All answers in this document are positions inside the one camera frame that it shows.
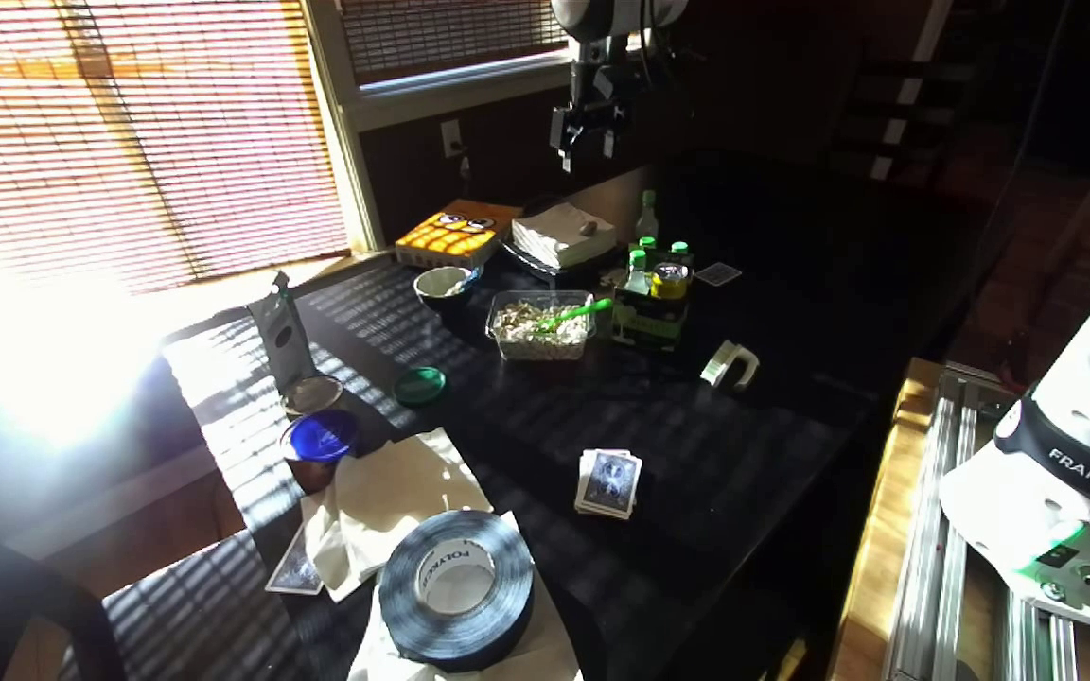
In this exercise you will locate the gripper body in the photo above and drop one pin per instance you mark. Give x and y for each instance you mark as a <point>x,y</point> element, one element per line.
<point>599,76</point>

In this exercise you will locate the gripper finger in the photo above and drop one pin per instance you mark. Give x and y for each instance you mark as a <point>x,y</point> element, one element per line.
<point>610,137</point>
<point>560,132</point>

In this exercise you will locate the stack of white napkins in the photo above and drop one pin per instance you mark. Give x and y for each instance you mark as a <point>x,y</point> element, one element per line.
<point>559,236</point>

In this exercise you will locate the small bottle with green cap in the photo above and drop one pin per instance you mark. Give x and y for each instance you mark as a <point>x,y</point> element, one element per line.
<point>638,274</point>

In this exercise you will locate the small window with blinds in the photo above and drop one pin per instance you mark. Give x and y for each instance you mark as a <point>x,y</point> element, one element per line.
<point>450,38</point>

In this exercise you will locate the orange box with eyes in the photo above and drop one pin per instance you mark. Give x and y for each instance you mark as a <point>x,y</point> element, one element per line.
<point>455,236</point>

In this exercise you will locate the yellow jar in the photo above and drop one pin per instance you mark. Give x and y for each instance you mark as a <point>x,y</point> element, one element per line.
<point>670,282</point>

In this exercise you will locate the playing card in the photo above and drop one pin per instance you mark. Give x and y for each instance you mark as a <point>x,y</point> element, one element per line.
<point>294,572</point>
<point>719,274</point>

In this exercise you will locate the green plastic spoon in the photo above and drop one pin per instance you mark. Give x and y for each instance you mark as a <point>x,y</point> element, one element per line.
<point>578,311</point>

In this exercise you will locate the green and white carton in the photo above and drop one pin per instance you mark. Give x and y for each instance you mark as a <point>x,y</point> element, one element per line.
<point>649,322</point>

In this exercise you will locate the white bowl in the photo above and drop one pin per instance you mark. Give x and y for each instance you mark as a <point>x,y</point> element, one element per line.
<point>443,284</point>

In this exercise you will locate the clear plastic food container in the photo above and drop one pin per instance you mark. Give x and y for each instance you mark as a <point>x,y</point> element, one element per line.
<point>541,331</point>

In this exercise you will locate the white tape dispenser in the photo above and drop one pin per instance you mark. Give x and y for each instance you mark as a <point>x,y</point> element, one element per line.
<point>729,364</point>

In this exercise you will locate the staircase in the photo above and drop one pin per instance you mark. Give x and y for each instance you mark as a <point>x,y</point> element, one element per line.
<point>895,95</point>

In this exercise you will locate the green round lid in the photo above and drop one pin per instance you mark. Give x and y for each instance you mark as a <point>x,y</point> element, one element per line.
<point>419,386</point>

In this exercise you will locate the grey stand-up pouch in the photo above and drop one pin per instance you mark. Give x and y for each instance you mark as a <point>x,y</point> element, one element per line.
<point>282,331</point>

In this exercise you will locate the deck of playing cards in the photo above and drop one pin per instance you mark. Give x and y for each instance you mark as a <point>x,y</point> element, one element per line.
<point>610,482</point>

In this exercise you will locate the small glass bowl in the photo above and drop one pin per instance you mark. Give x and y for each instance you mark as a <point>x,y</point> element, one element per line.
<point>312,393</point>

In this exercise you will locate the blue cup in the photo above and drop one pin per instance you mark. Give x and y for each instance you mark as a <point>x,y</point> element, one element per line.
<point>320,440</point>

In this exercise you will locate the large window with blinds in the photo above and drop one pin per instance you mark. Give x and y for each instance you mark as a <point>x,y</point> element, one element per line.
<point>148,142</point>

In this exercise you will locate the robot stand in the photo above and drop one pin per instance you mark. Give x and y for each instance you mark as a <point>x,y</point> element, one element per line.
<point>886,530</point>

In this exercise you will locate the wall socket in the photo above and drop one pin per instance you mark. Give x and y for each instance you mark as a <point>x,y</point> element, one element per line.
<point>451,137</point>

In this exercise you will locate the roll of grey duct tape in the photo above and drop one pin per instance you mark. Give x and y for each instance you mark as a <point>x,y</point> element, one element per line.
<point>455,624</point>

